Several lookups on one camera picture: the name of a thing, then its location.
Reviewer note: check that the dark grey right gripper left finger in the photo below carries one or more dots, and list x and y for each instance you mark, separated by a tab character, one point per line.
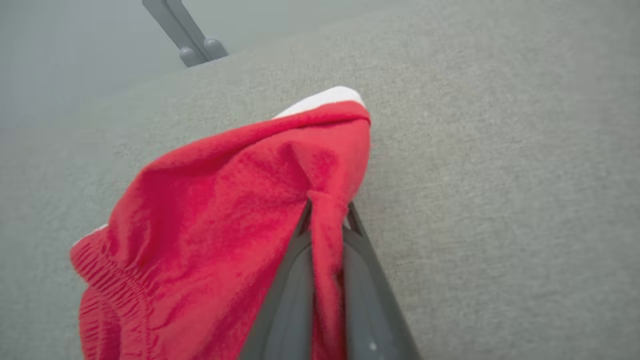
285	310

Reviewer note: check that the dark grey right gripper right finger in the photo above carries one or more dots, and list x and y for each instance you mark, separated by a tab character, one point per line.
370	310

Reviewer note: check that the red sports garment white trim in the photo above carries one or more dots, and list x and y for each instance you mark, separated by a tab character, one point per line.
200	225

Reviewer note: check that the grey partition post cylinder feet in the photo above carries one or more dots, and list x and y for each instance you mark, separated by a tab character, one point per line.
187	35

